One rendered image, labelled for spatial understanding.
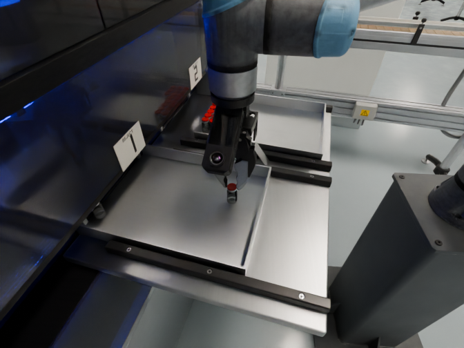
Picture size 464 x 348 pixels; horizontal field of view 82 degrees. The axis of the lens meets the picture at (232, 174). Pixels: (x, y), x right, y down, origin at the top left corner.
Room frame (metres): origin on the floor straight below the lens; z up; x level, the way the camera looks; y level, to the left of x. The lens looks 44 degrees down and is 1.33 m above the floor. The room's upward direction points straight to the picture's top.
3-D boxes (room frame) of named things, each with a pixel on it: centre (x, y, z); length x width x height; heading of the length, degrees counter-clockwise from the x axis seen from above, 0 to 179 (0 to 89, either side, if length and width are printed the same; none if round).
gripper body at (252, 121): (0.41, 0.00, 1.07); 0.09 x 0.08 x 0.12; 164
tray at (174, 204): (0.38, 0.11, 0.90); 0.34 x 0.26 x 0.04; 74
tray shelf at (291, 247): (0.52, -0.01, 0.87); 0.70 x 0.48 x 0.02; 164
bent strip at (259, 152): (0.49, -0.12, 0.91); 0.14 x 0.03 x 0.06; 75
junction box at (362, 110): (1.40, -0.79, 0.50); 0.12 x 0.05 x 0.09; 74
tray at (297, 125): (0.67, -0.10, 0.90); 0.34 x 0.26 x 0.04; 74
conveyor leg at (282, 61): (1.61, -0.30, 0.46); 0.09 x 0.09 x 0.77; 74
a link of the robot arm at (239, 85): (0.40, 0.00, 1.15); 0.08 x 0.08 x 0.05
